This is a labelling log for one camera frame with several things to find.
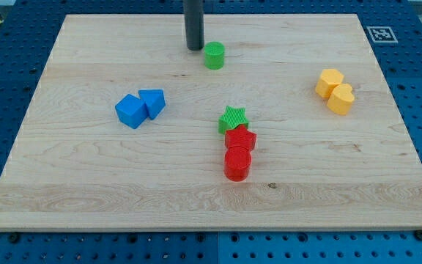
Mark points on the green cylinder block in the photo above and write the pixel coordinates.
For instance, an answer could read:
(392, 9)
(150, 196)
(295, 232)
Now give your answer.
(214, 54)

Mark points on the green star block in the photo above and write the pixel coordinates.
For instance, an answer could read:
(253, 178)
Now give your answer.
(231, 119)

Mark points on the red star block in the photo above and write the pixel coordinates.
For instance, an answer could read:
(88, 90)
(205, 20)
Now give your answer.
(240, 137)

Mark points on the red cylinder block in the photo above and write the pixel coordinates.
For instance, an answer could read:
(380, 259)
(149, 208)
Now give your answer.
(237, 163)

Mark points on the blue triangular prism block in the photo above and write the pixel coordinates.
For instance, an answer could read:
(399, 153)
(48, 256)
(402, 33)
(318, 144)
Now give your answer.
(155, 101)

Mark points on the wooden board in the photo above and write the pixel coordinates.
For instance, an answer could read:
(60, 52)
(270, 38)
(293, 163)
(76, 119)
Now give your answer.
(74, 167)

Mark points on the blue cube block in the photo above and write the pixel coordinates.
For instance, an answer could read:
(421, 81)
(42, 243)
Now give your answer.
(131, 111)

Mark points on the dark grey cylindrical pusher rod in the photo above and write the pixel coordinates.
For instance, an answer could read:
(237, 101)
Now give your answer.
(194, 24)

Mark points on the yellow hexagon block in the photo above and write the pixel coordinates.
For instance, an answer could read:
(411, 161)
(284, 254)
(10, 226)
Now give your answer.
(328, 80)

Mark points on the yellow heart block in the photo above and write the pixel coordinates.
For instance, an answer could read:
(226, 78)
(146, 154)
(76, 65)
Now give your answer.
(341, 99)

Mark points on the white fiducial marker tag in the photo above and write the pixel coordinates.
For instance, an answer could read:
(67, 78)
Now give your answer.
(381, 34)

